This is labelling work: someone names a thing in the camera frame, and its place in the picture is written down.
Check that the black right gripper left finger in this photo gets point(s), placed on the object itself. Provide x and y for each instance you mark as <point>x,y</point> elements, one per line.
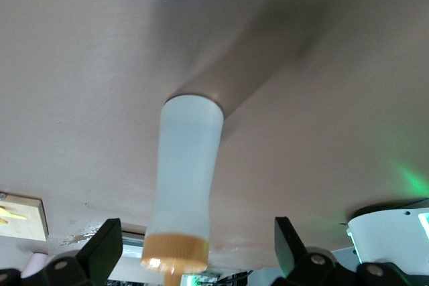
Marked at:
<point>100,249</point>

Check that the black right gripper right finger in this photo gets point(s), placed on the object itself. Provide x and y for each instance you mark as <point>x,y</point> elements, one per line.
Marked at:
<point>291,252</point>

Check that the pink plastic cup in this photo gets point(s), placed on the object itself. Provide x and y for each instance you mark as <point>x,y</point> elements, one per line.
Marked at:
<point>35,264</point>

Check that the translucent squeeze bottle orange cap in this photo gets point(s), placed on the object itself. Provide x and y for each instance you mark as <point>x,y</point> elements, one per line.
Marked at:
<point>187,165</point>

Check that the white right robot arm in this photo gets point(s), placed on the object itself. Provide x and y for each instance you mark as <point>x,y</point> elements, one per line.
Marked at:
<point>385,232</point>

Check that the large water spill puddle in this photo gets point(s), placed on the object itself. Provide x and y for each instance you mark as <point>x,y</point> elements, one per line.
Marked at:
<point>80,237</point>

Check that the silver digital kitchen scale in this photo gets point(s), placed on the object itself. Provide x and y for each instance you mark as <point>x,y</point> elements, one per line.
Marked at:
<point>134,242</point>

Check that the yellow plastic fork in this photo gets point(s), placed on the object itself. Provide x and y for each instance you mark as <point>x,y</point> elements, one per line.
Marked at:
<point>10,214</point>

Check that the yellow plastic knife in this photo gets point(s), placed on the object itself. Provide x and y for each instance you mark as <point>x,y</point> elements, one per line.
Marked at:
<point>2,221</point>

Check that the brown table cover sheet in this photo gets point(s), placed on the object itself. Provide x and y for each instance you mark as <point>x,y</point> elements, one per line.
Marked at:
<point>100,65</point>

